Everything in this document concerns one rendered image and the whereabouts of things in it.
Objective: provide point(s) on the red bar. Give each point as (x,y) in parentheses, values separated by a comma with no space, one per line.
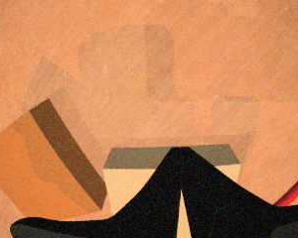
(288,197)

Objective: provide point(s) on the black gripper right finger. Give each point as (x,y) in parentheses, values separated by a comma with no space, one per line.
(217,207)

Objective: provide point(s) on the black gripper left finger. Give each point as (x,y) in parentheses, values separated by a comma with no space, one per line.
(154,212)

